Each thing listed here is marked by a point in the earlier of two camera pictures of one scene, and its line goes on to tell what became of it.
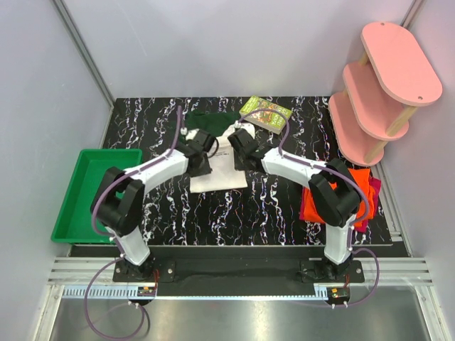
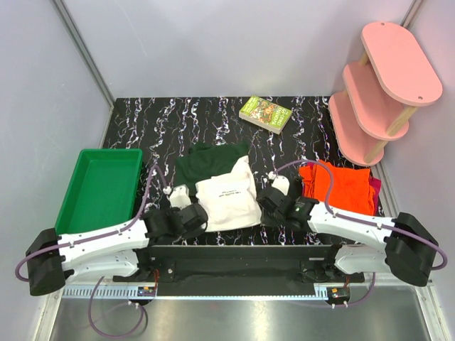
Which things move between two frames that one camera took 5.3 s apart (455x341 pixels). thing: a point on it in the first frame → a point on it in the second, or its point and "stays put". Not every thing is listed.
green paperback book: [270, 121] stays put
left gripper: [204, 170] → [197, 231]
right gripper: [238, 166] → [266, 220]
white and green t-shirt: [222, 159] → [220, 178]
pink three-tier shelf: [394, 75] stays put
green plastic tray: [75, 224] stays put
